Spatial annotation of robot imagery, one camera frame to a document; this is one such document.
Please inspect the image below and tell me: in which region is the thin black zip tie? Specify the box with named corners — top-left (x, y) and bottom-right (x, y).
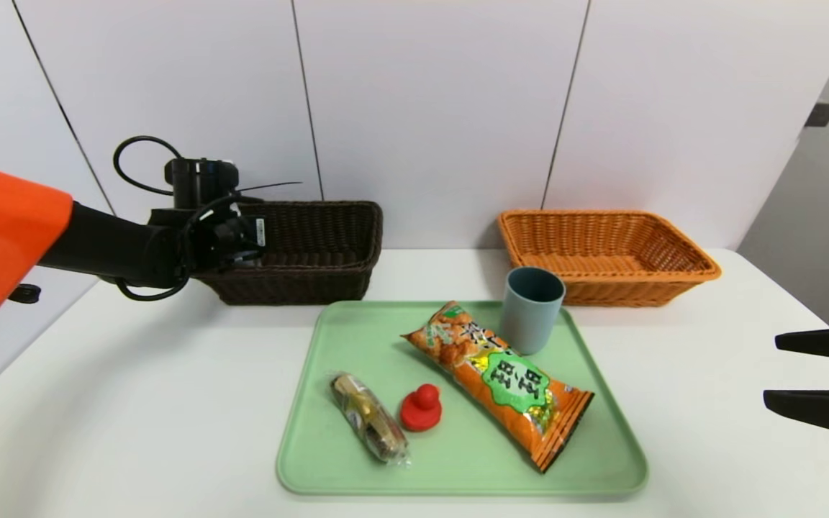
top-left (237, 181), bottom-right (303, 195)

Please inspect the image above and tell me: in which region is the orange wicker basket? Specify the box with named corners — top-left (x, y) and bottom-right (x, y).
top-left (496, 210), bottom-right (722, 309)

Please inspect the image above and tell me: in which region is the light green plastic tray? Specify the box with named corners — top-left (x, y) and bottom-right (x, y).
top-left (276, 300), bottom-right (648, 496)

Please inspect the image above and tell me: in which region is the red rubber duck toy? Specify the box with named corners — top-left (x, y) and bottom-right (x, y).
top-left (399, 383), bottom-right (443, 432)

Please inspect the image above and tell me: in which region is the black left wrist camera cable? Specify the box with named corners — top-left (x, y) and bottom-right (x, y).
top-left (113, 135), bottom-right (185, 197)

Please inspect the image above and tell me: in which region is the dark brown wicker basket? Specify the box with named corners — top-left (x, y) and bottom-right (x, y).
top-left (195, 201), bottom-right (384, 306)

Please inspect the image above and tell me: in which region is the orange snack bag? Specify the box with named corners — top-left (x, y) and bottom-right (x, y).
top-left (400, 301), bottom-right (594, 473)

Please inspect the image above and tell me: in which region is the blue-grey plastic cup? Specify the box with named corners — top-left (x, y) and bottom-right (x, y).
top-left (499, 267), bottom-right (566, 355)

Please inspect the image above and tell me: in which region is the clear-wrapped brown snack pack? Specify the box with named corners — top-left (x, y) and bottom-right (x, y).
top-left (330, 371), bottom-right (412, 465)

